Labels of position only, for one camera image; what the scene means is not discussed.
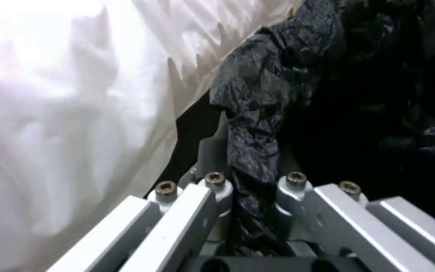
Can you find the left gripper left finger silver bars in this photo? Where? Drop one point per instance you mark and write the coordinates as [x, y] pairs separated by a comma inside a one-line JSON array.
[[181, 223]]

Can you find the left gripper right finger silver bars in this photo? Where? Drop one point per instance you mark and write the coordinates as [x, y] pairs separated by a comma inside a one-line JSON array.
[[347, 223]]

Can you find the black plastic garbage bag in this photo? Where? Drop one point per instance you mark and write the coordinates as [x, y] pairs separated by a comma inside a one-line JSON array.
[[315, 85]]

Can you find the white plastic bag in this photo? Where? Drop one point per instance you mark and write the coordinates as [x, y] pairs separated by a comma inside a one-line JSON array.
[[74, 99]]

